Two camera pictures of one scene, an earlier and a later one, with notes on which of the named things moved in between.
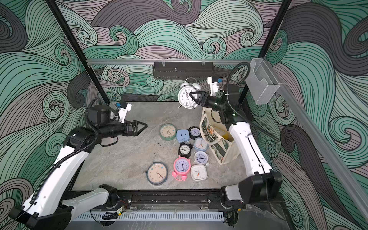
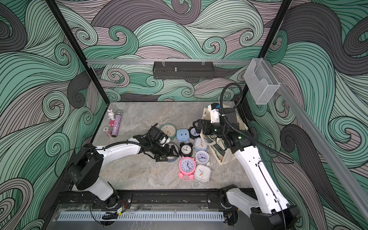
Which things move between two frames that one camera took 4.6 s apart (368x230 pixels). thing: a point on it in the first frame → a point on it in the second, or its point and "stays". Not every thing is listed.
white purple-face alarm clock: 201,156 stays
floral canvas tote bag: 219,137 stays
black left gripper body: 112,130 → 160,152
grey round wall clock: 156,173 → 172,159
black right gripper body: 216,104 → 212,129
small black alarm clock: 194,132 stays
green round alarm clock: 167,132 stays
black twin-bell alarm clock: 184,150 stays
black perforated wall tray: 183,70 stays
